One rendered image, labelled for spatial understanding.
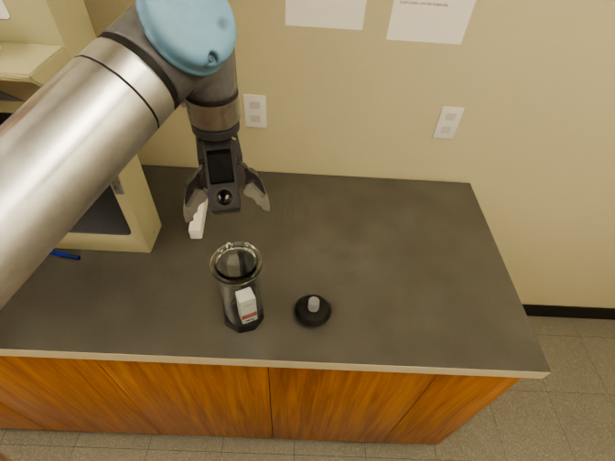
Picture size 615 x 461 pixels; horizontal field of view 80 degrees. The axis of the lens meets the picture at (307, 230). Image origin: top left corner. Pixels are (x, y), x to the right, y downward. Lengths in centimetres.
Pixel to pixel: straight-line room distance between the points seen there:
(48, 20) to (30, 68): 10
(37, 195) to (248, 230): 90
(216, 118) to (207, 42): 22
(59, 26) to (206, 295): 64
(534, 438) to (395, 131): 151
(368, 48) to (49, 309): 109
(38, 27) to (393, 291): 94
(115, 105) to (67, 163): 5
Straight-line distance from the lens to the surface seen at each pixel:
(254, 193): 65
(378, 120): 128
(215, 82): 52
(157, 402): 140
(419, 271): 112
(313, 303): 91
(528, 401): 220
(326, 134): 129
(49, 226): 30
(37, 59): 78
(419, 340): 99
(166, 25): 32
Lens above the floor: 178
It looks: 47 degrees down
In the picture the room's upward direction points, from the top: 5 degrees clockwise
